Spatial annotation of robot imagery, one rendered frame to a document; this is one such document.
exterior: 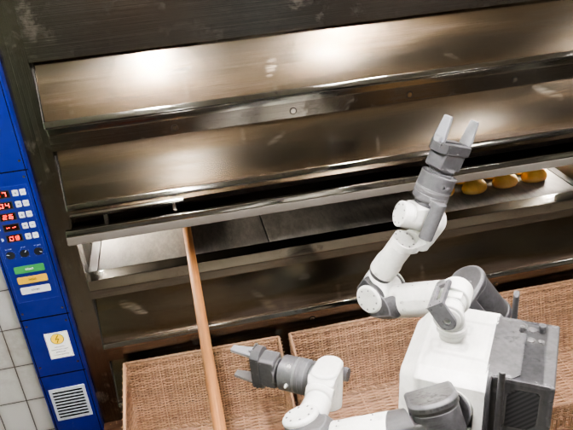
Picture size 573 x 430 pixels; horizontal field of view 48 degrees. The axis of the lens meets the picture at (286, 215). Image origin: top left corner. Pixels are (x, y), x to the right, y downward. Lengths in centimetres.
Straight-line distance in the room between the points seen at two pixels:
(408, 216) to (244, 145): 65
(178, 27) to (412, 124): 79
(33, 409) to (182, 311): 64
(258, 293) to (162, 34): 92
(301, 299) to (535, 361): 107
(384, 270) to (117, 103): 88
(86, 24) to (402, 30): 91
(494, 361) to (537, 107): 114
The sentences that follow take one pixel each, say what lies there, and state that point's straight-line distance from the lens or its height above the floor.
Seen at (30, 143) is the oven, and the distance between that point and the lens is 199.
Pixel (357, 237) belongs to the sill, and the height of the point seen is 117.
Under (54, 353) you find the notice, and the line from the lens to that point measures 231.
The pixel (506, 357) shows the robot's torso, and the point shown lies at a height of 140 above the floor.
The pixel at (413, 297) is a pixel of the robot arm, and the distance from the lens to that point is 166.
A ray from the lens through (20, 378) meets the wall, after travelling 243.
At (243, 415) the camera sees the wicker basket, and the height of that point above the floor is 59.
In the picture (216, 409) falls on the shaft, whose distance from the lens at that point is 156.
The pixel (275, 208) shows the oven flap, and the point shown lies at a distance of 192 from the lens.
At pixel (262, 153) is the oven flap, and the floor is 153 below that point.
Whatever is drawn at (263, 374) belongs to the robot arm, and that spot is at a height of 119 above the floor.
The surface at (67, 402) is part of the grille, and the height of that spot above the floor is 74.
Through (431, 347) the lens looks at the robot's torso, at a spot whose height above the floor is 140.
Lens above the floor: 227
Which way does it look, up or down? 27 degrees down
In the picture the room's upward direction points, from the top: 5 degrees counter-clockwise
